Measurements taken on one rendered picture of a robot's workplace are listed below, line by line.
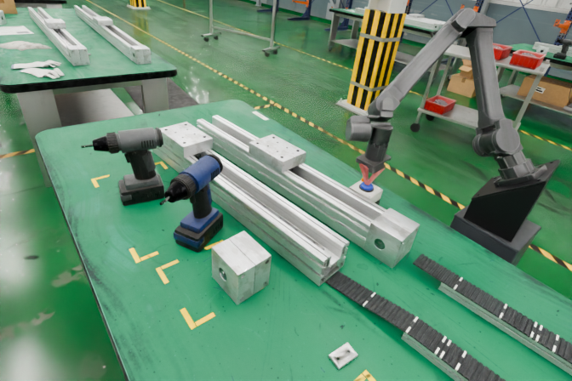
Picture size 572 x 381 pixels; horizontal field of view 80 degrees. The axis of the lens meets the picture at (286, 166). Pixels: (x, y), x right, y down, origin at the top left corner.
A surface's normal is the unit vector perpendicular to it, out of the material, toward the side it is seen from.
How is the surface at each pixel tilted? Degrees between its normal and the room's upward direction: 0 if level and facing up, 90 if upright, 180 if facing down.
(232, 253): 0
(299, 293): 0
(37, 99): 90
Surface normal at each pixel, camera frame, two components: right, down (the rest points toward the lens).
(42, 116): 0.62, 0.46
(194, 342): 0.10, -0.85
